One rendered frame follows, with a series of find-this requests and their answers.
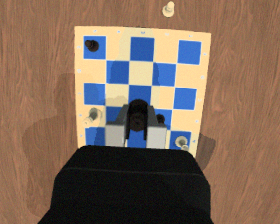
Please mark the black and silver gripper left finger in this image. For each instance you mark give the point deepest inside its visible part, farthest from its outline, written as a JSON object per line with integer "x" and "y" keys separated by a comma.
{"x": 116, "y": 132}

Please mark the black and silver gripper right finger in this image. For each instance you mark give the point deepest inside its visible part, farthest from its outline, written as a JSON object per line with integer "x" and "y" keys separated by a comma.
{"x": 156, "y": 132}

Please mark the blue and cream chessboard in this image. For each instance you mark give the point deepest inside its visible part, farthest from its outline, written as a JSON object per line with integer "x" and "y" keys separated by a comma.
{"x": 165, "y": 68}

